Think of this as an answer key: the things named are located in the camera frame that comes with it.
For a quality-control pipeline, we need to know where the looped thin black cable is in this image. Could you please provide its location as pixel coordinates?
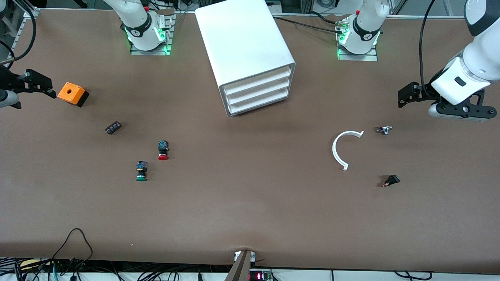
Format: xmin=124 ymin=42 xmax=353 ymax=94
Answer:
xmin=50 ymin=228 xmax=94 ymax=274

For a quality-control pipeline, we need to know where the white plastic drawer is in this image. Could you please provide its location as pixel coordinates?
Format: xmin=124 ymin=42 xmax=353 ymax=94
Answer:
xmin=225 ymin=77 xmax=291 ymax=105
xmin=227 ymin=87 xmax=289 ymax=116
xmin=222 ymin=66 xmax=293 ymax=96

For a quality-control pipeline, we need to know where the small red display device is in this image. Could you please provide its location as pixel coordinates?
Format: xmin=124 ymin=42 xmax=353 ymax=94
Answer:
xmin=248 ymin=269 xmax=274 ymax=281

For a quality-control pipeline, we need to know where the short black cable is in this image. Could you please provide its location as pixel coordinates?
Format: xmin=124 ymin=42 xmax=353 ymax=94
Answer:
xmin=394 ymin=270 xmax=433 ymax=281

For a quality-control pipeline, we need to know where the black braided table cable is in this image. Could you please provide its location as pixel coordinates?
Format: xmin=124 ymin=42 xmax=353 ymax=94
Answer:
xmin=273 ymin=16 xmax=346 ymax=30

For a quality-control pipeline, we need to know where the black left camera bracket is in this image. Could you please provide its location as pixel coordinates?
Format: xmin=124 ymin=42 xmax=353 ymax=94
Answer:
xmin=434 ymin=89 xmax=497 ymax=119

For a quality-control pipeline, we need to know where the orange box with black base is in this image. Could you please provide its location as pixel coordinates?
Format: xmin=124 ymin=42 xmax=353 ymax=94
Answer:
xmin=57 ymin=82 xmax=90 ymax=108

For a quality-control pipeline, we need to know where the brown camera mount post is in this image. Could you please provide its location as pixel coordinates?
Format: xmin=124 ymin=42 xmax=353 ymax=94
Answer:
xmin=225 ymin=250 xmax=256 ymax=281

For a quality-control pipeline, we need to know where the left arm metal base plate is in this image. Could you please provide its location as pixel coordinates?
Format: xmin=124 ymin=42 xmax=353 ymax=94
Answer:
xmin=337 ymin=18 xmax=379 ymax=62

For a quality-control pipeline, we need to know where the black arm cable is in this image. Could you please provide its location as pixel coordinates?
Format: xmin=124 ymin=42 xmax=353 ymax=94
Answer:
xmin=0 ymin=0 xmax=38 ymax=68
xmin=419 ymin=0 xmax=437 ymax=98

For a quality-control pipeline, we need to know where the tangled cable bundle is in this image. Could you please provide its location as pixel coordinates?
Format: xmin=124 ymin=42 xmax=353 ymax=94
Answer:
xmin=0 ymin=258 xmax=235 ymax=281

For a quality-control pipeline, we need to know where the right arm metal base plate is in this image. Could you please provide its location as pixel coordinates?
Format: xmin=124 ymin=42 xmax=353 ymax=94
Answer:
xmin=130 ymin=10 xmax=175 ymax=56

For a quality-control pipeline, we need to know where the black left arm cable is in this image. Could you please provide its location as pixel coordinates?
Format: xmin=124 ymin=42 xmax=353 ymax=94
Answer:
xmin=419 ymin=0 xmax=437 ymax=98

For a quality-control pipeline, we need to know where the white curved plastic piece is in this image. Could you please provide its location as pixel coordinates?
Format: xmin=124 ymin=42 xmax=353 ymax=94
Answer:
xmin=332 ymin=130 xmax=364 ymax=171

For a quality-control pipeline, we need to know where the aluminium frame rail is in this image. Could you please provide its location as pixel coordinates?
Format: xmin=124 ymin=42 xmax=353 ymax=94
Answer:
xmin=7 ymin=8 xmax=39 ymax=71

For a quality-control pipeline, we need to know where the white drawer cabinet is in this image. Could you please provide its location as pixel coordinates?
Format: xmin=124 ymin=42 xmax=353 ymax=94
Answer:
xmin=195 ymin=0 xmax=296 ymax=117

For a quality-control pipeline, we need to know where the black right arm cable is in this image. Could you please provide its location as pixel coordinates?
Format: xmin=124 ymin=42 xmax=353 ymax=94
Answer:
xmin=0 ymin=0 xmax=38 ymax=68

